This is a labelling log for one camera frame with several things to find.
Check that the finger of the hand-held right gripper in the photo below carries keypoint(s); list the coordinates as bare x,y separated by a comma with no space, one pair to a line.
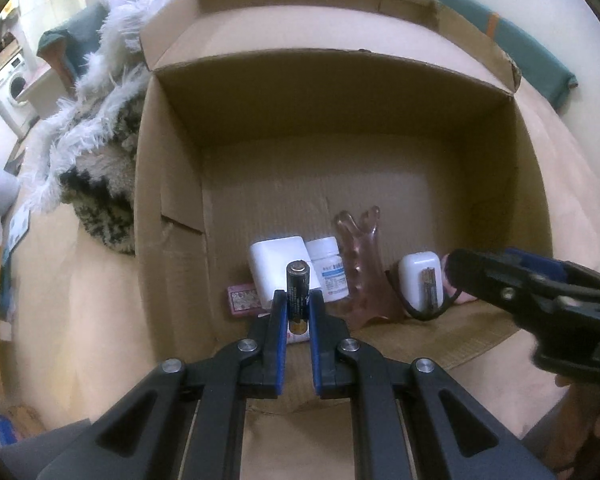
545,265
490,280

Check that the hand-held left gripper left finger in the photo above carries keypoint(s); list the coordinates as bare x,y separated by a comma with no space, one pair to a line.
280,330

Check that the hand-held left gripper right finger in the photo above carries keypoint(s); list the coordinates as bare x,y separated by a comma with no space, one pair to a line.
316,330

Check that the black battery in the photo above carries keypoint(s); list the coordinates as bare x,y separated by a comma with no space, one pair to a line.
298,290

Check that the pink floral perfume bottle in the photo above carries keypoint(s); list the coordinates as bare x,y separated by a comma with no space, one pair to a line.
243,300

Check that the white pill bottle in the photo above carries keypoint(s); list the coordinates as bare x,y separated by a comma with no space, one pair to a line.
329,270

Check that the white charger plug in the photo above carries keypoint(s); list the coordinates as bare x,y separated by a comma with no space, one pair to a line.
270,265

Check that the white earbuds case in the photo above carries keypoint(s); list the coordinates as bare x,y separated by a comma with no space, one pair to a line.
410,280

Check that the brown cardboard box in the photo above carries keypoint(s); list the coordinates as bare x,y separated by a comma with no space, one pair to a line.
330,125

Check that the person's right hand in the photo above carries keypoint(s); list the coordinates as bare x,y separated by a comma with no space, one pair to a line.
592,425

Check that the pale pink rounded object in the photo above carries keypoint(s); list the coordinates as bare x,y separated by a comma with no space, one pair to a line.
457,292

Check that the dark green cushion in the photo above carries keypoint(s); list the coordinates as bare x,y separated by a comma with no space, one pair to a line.
525,45
70,45

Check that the fluffy grey patterned blanket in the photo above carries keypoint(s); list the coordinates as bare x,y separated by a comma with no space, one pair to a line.
100,160

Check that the person's grey trouser leg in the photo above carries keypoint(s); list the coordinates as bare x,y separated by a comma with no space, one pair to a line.
55,445

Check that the blue and white booklet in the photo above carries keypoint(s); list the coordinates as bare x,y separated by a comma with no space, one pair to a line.
19,230

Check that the white washing machine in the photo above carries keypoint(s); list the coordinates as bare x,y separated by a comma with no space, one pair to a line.
10,85

